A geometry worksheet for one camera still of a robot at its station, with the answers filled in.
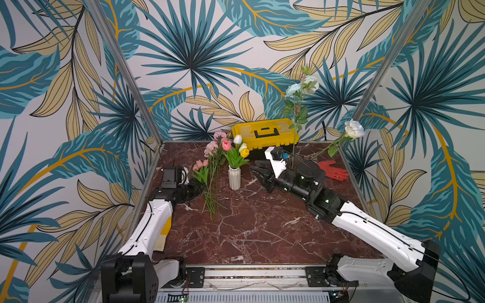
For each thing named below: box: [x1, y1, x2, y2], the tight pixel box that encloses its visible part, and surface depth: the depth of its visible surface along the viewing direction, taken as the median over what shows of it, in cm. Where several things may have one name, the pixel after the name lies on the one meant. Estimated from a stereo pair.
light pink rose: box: [202, 131, 228, 221], surface depth 100 cm
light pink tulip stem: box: [191, 159, 216, 216], surface depth 102 cm
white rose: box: [312, 118, 366, 160], surface depth 67 cm
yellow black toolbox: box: [231, 118, 300, 159], surface depth 103 cm
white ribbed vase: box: [227, 164, 242, 191], surface depth 90 cm
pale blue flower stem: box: [281, 65, 320, 168], surface depth 80 cm
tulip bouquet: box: [221, 134, 251, 169], surface depth 82 cm
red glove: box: [317, 160, 350, 182], surface depth 111 cm
